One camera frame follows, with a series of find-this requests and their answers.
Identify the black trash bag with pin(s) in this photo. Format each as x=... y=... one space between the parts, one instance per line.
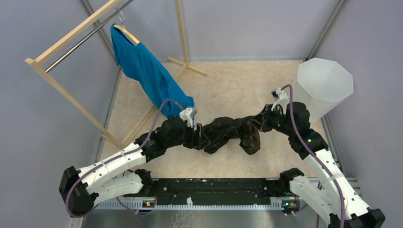
x=223 y=129

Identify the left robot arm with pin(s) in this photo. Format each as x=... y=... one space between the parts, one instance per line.
x=82 y=189

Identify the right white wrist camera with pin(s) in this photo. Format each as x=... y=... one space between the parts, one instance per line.
x=281 y=100

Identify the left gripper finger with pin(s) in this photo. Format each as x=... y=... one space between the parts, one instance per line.
x=202 y=142
x=199 y=130

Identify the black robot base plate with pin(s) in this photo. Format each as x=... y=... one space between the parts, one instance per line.
x=219 y=194

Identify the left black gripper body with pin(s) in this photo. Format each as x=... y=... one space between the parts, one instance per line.
x=190 y=140

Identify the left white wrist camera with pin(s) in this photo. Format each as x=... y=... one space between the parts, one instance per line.
x=187 y=115

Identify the blue t-shirt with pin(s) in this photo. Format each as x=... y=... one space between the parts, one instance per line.
x=139 y=64

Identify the white plastic trash bin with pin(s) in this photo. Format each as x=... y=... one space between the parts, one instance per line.
x=321 y=85

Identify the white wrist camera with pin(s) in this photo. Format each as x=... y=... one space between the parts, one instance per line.
x=281 y=100
x=187 y=115

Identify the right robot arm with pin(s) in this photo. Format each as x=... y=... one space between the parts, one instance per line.
x=337 y=203

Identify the wooden clothes hanger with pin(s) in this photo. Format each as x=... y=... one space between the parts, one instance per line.
x=122 y=28

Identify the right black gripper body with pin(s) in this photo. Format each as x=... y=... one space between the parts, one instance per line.
x=273 y=120

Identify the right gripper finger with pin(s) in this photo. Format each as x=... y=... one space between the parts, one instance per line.
x=258 y=117
x=257 y=124

